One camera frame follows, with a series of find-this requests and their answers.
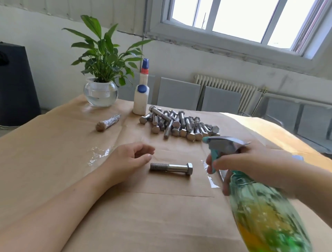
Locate grey chair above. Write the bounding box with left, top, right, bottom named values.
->
left=118, top=73, right=156, bottom=102
left=262, top=99, right=303, bottom=137
left=201, top=85, right=243, bottom=115
left=298, top=104, right=332, bottom=155
left=157, top=77, right=201, bottom=111

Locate green spray bottle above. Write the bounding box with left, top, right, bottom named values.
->
left=202, top=136, right=313, bottom=252

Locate person's right forearm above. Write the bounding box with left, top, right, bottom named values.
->
left=289, top=160, right=332, bottom=230

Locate person's left hand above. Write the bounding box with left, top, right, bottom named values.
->
left=100, top=142, right=156, bottom=186

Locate large brown paper table cover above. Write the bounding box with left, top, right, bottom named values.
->
left=0, top=95, right=332, bottom=252

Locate white framed window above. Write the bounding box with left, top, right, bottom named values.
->
left=145, top=0, right=332, bottom=73

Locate person's right hand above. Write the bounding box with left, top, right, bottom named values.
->
left=205, top=140, right=303, bottom=197

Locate round glass vase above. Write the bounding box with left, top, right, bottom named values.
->
left=83, top=79, right=119, bottom=108

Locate white vertical blind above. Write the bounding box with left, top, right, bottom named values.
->
left=0, top=0, right=148, bottom=36

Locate white radiator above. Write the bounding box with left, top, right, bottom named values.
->
left=193, top=74, right=258, bottom=113

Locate white glue bottle blue cap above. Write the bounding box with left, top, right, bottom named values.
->
left=133, top=58, right=150, bottom=116

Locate clear cling film sheet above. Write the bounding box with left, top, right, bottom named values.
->
left=85, top=145, right=223, bottom=190

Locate pile of steel bolts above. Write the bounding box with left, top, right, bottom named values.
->
left=139, top=105, right=220, bottom=142

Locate person's left forearm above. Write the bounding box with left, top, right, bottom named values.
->
left=0, top=169, right=122, bottom=252

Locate grey hex bolt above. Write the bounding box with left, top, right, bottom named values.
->
left=150, top=162, right=194, bottom=176

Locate green leafy plant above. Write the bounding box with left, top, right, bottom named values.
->
left=62, top=15, right=154, bottom=87

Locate black trash bin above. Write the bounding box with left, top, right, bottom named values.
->
left=0, top=43, right=42, bottom=128

